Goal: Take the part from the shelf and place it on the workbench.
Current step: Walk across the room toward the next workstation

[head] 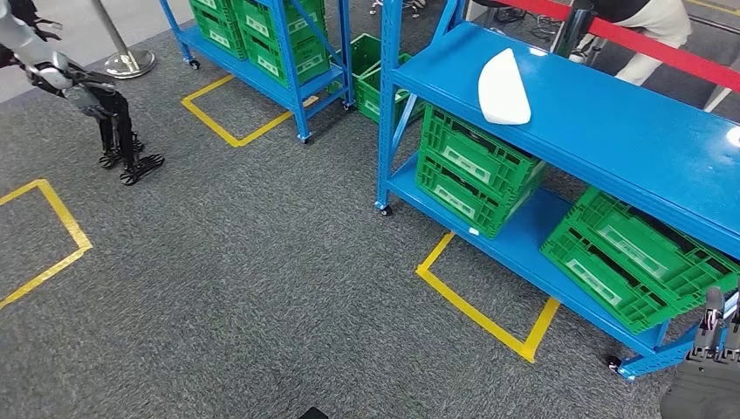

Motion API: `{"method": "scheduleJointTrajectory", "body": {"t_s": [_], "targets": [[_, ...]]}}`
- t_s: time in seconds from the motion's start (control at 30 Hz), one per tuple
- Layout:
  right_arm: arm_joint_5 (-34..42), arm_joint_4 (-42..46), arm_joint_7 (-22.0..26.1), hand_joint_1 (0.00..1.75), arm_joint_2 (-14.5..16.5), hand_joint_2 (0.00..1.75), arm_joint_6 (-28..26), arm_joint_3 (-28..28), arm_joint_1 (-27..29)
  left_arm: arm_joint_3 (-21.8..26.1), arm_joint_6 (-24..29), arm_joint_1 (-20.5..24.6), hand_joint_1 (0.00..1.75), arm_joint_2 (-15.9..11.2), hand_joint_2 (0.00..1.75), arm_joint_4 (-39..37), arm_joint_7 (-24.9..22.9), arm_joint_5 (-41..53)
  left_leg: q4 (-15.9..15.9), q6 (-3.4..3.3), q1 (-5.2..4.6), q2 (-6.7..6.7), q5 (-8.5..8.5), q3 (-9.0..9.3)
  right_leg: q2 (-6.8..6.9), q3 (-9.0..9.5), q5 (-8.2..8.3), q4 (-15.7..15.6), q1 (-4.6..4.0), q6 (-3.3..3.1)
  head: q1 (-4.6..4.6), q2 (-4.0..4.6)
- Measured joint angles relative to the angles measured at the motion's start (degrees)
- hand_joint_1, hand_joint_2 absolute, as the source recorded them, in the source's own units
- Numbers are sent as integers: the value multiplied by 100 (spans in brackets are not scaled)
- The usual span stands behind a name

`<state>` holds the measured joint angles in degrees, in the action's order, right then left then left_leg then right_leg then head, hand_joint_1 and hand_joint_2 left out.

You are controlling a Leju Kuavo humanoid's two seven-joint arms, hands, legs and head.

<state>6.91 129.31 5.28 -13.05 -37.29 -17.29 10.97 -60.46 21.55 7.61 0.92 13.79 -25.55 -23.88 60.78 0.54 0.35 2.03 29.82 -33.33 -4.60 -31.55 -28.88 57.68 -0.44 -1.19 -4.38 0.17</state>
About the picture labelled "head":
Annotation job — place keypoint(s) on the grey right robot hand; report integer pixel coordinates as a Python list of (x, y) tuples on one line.
[(705, 393)]

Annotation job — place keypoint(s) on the white curved plastic part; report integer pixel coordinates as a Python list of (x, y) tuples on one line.
[(503, 92)]

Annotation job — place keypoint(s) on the blue metal shelf rack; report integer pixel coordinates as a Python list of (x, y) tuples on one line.
[(578, 127), (260, 72)]

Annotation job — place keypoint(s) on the black robot body part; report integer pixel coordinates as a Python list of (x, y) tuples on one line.
[(312, 413)]

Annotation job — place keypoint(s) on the yellow floor tape mark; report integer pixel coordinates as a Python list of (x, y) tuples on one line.
[(474, 315)]

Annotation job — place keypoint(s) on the white table leg panel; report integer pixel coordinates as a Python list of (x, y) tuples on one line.
[(717, 99)]

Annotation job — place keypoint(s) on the red barrier belt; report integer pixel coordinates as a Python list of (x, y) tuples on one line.
[(665, 55), (543, 8)]

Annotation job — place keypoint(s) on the person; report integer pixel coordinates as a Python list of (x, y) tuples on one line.
[(653, 23)]

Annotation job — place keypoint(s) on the white narrow table leg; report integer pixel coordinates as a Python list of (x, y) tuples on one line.
[(475, 8)]

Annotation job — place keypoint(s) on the black silver humanoid robot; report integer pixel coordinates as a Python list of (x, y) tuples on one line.
[(110, 110)]

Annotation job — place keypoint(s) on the chrome round stand base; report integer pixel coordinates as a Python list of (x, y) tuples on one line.
[(130, 63)]

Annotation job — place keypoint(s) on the black stanchion post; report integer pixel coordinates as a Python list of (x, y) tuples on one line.
[(569, 29)]

